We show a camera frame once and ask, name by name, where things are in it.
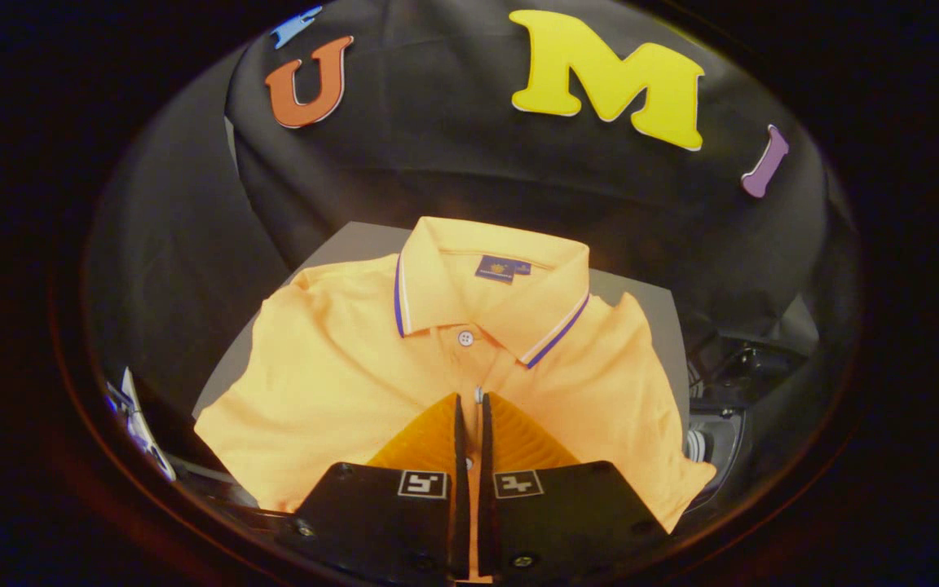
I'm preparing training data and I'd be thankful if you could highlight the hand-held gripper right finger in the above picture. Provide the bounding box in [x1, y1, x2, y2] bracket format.
[479, 391, 670, 584]

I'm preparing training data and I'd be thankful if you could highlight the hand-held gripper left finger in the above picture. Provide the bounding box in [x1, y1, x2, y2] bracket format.
[278, 393, 470, 587]

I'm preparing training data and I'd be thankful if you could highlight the orange polo shirt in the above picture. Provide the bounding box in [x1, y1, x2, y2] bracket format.
[194, 216, 716, 584]

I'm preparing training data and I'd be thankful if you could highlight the grey washing machine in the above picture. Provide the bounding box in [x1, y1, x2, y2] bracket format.
[684, 322, 821, 510]

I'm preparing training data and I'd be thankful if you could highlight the grey cabinet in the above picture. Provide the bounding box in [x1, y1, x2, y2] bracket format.
[192, 222, 690, 433]

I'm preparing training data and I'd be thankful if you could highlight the black backdrop cloth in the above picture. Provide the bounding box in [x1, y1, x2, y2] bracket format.
[82, 0, 857, 425]

